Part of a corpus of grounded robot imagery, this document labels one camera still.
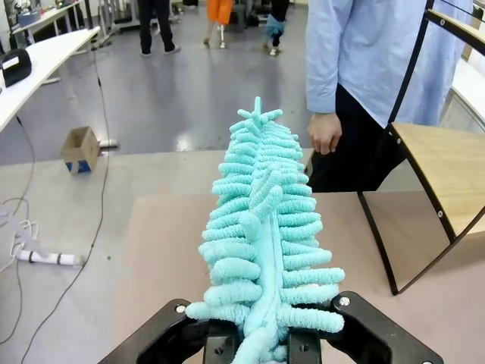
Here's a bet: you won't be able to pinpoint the cluttered background desk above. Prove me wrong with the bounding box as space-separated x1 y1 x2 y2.
11 0 95 39

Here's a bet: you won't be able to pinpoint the open cardboard box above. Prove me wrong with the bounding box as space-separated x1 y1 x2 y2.
60 126 102 176

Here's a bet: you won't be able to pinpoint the person's right forearm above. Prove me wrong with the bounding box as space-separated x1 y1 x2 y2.
305 33 341 115

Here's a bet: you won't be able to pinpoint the background person orange shorts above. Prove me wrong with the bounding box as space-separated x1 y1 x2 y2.
203 0 235 49

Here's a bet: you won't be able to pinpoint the teal chenille duster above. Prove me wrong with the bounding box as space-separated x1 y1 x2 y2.
185 96 346 364

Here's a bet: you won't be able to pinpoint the white side table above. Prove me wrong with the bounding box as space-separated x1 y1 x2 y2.
0 26 102 133

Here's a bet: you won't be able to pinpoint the background person black trousers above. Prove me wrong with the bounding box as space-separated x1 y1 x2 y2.
136 0 182 58

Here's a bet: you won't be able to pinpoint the two-tier wooden shelf black frame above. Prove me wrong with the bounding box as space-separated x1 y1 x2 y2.
358 0 485 297

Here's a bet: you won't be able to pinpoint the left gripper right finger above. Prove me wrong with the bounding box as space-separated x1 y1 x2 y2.
288 290 444 364

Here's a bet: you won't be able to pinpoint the white power strip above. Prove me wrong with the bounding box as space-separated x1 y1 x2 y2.
17 249 77 267

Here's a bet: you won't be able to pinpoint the long black floor cable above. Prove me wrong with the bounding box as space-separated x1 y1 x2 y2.
20 41 113 364

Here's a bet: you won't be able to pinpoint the black box device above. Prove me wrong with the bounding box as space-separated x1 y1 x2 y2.
1 49 33 88

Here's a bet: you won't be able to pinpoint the person in light blue shirt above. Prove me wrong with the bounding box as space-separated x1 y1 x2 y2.
305 0 474 193

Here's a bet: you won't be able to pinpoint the large white curved-edge table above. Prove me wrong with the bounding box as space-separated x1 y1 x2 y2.
450 56 485 132

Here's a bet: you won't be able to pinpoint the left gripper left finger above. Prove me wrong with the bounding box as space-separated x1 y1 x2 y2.
97 298 243 364

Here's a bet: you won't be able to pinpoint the background person blue jeans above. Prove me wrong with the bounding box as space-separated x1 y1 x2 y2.
263 0 291 57

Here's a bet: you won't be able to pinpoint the white cable bundle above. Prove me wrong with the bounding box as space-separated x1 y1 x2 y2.
0 196 41 272

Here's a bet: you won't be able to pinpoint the person's right hand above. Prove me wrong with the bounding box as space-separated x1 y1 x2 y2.
306 111 343 155

